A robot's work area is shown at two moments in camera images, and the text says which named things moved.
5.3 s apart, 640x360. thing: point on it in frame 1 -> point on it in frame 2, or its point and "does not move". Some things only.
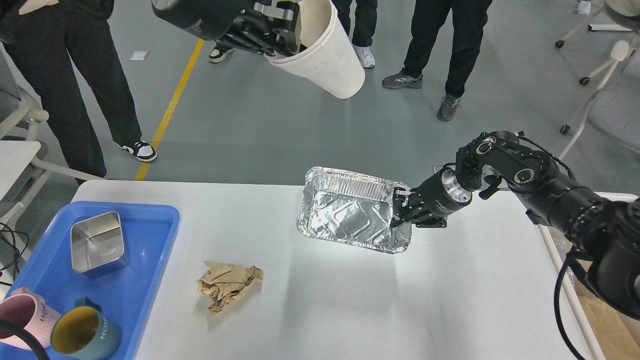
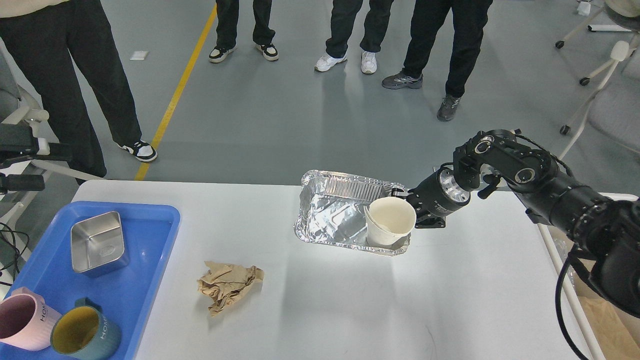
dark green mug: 83,331 does not move
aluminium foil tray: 351,207 does not move
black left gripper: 242,24 -> 17,139
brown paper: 224,284 does not move
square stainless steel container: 97,245 does not move
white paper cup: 325,59 -> 389,220
